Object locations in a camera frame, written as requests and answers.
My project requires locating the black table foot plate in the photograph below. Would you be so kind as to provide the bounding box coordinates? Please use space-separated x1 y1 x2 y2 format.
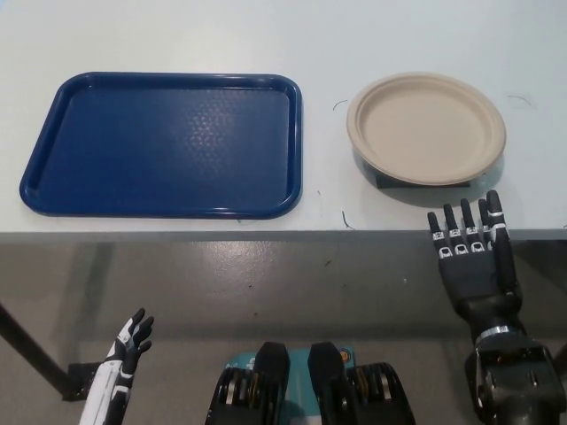
61 361 104 402

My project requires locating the beige round paper plate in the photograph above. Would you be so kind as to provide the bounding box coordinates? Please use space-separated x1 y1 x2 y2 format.
346 73 507 186

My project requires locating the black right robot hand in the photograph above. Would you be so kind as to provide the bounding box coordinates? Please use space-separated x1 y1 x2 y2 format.
426 189 524 338

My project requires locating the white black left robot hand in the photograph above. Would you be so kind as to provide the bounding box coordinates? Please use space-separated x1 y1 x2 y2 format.
77 307 155 425

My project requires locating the black metal table leg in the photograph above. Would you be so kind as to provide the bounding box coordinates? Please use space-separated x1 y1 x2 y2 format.
0 301 75 399

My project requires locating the blue plastic serving tray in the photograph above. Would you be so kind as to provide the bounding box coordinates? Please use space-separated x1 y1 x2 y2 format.
18 72 305 220

